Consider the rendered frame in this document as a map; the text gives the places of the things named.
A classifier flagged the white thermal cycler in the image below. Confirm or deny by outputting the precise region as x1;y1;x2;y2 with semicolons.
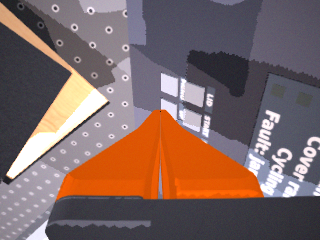
126;0;320;197

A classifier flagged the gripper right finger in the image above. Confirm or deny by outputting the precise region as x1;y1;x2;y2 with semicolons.
160;109;264;199

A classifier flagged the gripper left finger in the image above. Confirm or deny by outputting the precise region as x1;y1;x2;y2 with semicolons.
55;110;160;202

